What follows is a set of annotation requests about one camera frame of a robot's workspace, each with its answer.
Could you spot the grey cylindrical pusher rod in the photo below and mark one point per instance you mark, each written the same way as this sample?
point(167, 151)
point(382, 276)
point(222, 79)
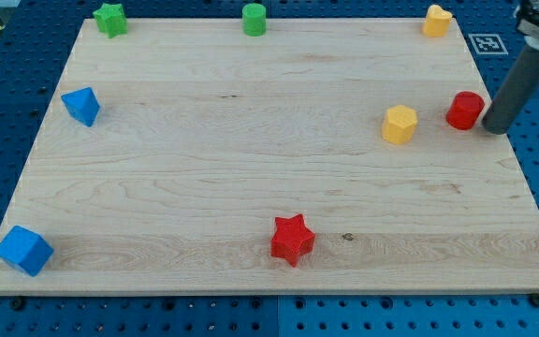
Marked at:
point(516, 90)

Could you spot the blue cube block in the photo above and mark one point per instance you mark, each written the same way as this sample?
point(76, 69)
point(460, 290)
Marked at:
point(25, 250)

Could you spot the red star block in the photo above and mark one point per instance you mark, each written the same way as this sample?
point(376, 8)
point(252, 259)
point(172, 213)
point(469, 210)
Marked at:
point(291, 239)

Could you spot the yellow heart block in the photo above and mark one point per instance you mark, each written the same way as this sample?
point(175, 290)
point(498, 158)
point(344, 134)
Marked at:
point(437, 21)

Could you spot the red cylinder block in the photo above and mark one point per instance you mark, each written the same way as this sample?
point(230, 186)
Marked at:
point(464, 110)

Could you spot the wooden board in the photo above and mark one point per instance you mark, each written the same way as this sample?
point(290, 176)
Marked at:
point(206, 135)

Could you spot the green cylinder block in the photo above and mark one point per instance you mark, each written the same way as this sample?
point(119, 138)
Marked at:
point(254, 19)

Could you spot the yellow hexagon block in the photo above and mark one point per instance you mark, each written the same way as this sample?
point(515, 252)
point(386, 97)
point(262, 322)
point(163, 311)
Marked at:
point(399, 124)

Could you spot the blue triangle block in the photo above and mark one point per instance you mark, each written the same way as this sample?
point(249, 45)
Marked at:
point(82, 105)

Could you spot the fiducial marker tag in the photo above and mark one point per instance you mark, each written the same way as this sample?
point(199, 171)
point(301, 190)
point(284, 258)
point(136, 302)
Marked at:
point(487, 44)

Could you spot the green star block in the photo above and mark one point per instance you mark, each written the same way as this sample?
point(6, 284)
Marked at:
point(110, 19)

